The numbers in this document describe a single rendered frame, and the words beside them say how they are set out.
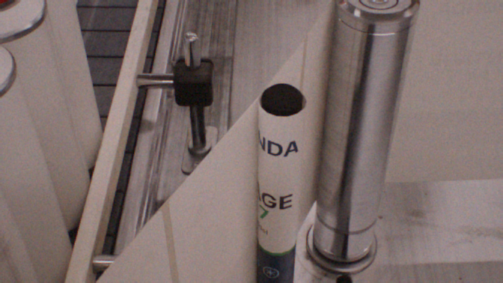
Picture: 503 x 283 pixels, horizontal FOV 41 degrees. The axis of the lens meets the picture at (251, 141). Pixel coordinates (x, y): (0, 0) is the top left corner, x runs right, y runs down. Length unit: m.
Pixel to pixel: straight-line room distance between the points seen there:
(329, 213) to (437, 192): 0.11
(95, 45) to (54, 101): 0.23
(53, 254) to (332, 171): 0.16
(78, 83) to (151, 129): 0.10
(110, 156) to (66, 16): 0.10
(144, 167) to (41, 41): 0.16
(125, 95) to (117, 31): 0.14
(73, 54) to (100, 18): 0.22
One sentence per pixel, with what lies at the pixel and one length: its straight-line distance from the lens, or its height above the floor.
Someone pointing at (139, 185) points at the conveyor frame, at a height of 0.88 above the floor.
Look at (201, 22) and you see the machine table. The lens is 0.72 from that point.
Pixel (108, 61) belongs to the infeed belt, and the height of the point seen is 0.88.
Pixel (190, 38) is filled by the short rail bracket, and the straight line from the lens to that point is 0.49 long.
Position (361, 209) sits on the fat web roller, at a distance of 0.39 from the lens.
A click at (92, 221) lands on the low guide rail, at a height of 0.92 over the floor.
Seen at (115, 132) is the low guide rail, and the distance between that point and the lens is 0.47.
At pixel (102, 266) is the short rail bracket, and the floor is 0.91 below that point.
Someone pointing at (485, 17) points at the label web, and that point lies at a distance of 0.36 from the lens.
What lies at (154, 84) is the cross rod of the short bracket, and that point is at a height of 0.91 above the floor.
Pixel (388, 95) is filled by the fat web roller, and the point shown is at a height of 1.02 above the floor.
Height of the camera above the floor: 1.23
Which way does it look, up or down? 44 degrees down
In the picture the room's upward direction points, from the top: straight up
